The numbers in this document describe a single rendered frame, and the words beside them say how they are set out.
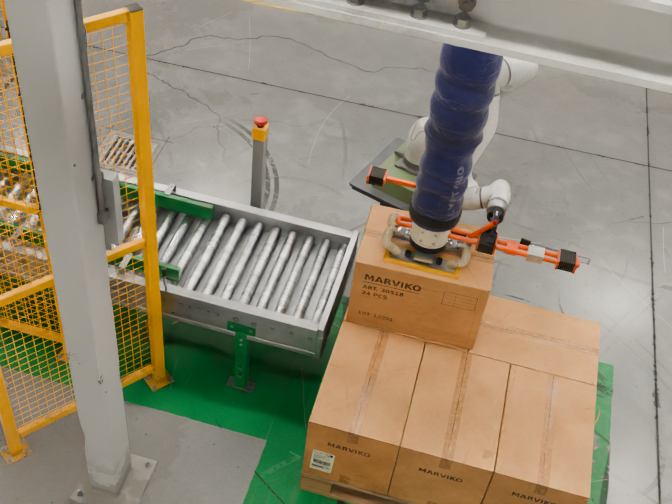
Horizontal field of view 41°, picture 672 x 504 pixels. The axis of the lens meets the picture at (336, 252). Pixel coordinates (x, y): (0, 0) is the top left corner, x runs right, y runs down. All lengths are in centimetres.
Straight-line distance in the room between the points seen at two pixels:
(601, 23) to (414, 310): 294
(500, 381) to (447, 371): 24
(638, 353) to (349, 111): 258
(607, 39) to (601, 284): 434
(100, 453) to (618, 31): 319
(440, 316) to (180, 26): 385
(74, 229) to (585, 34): 207
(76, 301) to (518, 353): 206
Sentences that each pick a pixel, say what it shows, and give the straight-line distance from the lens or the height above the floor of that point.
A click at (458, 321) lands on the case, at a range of 415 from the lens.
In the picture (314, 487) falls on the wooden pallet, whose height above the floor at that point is 5.
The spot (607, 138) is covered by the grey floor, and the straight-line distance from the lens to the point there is 675.
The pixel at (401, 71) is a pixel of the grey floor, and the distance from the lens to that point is 693.
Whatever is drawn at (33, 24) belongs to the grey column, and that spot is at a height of 241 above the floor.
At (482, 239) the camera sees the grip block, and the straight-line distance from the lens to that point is 399.
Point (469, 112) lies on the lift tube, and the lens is 350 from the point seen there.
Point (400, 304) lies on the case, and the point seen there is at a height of 74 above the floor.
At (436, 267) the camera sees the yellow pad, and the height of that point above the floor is 97.
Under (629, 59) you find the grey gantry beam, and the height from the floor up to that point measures 311.
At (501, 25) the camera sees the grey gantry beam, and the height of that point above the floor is 311.
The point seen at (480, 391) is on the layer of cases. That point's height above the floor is 54.
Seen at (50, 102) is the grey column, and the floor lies 217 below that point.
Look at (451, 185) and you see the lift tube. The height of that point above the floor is 140.
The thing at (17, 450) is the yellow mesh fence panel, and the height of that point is 4.
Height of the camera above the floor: 375
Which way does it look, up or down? 44 degrees down
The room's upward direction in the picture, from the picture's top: 8 degrees clockwise
